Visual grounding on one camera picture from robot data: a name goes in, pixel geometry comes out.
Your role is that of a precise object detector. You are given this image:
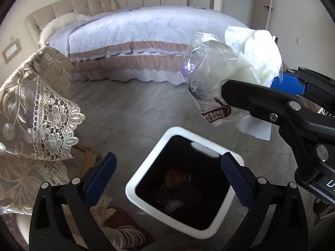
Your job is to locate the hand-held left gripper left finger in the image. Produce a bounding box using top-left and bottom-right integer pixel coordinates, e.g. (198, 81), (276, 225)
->
(28, 152), (118, 251)

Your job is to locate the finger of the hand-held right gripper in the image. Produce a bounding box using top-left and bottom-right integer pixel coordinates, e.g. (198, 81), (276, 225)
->
(269, 67), (335, 110)
(221, 79), (335, 174)

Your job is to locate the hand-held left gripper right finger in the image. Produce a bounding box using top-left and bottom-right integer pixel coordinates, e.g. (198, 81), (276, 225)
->
(220, 152), (308, 251)

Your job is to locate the white trash bin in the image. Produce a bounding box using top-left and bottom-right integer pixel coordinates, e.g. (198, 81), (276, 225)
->
(125, 127), (245, 239)

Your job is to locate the white tissue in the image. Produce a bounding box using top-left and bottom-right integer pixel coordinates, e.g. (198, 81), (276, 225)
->
(224, 26), (283, 88)

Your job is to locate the clear plastic bag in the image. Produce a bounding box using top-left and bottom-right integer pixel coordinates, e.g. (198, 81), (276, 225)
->
(180, 30), (273, 141)

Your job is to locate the red cloth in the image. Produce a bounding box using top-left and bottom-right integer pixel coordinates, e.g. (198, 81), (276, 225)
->
(103, 207), (139, 229)

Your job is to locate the crumpled dark wrapper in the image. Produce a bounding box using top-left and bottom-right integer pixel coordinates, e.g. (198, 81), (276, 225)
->
(166, 169), (191, 189)

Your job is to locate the small white paper scrap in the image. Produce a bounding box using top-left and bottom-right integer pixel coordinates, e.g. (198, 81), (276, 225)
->
(166, 199), (184, 212)

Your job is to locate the striped cloth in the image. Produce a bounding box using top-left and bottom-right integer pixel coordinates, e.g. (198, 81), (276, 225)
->
(101, 226), (147, 251)

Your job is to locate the cream lace tablecloth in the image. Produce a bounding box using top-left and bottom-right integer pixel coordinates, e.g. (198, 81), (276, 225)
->
(0, 46), (113, 216)

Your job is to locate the beige seat cushion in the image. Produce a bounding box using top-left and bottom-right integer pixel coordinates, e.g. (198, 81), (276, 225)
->
(13, 213), (36, 245)

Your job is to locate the bed with lilac bedspread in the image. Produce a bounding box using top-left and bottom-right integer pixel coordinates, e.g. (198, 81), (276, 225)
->
(39, 5), (252, 85)

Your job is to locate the white fluffy pillow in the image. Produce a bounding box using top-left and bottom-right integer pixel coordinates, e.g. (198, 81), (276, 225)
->
(39, 13), (91, 45)

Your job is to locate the beige tufted headboard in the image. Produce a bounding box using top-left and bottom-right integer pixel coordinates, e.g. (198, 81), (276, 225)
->
(25, 0), (118, 45)

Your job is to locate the wooden table frame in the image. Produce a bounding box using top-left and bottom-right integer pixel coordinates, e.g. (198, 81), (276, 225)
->
(75, 144), (102, 178)

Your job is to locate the decorative wall switch frame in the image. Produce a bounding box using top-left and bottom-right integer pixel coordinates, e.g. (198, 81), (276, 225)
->
(3, 37), (21, 64)

